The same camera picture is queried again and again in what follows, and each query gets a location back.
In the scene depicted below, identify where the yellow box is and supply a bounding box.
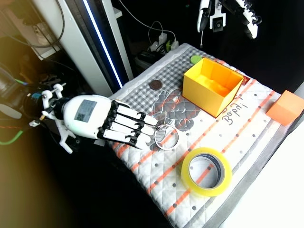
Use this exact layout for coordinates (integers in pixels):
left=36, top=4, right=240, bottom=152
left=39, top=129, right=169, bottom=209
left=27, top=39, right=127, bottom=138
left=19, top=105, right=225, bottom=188
left=182, top=57, right=250, bottom=118

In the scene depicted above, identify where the white column with blue light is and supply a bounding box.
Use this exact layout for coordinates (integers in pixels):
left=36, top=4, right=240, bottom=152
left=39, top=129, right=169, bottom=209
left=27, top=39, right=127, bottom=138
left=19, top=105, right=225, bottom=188
left=32, top=0, right=133, bottom=97

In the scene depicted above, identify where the black power adapter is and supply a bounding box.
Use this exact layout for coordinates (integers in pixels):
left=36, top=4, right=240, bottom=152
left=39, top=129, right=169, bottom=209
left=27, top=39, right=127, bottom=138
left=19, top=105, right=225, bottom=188
left=137, top=50, right=158, bottom=63

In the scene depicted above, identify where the grey quilt with printed bear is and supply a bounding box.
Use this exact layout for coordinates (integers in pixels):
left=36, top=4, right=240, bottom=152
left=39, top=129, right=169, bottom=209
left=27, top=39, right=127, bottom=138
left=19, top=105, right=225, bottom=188
left=108, top=42, right=294, bottom=228

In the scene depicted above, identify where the yellow tape roll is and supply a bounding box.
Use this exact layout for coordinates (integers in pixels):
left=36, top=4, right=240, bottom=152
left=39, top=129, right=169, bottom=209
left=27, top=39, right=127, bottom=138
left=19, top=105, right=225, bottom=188
left=180, top=147, right=233, bottom=197

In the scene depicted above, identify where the orange block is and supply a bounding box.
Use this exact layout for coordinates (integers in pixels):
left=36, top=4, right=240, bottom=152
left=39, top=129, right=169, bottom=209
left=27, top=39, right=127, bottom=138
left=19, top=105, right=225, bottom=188
left=265, top=89, right=304, bottom=126

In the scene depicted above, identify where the green cable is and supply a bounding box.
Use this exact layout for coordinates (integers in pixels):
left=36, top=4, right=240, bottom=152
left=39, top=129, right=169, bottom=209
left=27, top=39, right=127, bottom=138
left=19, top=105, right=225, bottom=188
left=0, top=129, right=24, bottom=146

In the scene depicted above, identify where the thick black cable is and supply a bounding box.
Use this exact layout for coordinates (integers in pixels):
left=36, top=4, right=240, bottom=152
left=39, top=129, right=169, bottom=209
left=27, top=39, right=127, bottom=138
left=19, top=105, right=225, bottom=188
left=0, top=0, right=66, bottom=48

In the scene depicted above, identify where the thin white cable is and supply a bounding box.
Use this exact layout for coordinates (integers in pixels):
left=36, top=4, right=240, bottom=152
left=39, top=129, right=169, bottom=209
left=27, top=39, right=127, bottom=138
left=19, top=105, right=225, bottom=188
left=118, top=0, right=177, bottom=42

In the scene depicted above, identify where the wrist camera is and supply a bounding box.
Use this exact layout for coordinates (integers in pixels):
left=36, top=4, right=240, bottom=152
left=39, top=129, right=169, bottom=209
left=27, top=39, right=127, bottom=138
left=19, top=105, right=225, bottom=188
left=209, top=13, right=227, bottom=33

